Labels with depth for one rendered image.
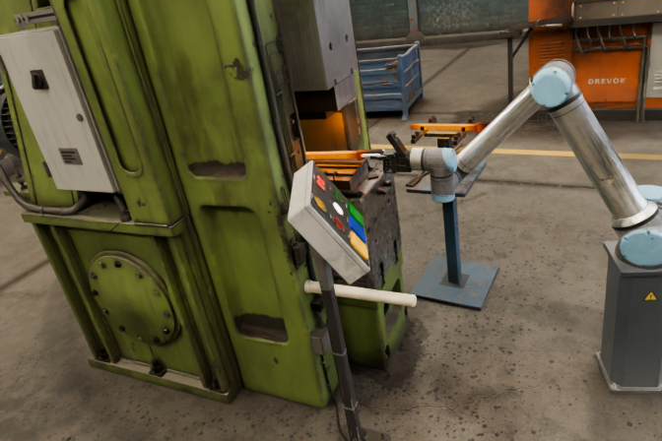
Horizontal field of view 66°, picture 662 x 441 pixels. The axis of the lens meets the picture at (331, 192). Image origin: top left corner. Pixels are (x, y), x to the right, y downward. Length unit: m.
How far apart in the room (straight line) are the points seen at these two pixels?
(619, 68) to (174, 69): 4.25
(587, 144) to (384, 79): 4.23
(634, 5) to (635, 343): 3.35
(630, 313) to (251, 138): 1.56
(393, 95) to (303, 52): 4.04
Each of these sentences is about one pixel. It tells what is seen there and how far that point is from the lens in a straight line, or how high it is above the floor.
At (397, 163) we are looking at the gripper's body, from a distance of 2.07.
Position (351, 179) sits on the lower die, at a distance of 2.06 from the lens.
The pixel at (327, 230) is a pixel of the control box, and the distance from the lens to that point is 1.43.
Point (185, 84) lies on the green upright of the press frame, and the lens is 1.96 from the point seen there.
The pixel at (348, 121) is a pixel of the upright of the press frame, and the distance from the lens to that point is 2.37.
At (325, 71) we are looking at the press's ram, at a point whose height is 1.43.
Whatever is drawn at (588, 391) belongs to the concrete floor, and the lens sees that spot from 2.52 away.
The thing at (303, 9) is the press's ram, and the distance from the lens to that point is 1.86.
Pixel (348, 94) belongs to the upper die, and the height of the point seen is 1.30.
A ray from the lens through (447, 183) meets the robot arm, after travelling 2.03.
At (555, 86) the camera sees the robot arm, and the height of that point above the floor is 1.32.
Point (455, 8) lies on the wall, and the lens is 9.80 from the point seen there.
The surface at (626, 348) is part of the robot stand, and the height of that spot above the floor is 0.23.
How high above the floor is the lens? 1.80
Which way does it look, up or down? 25 degrees down
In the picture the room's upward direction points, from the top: 10 degrees counter-clockwise
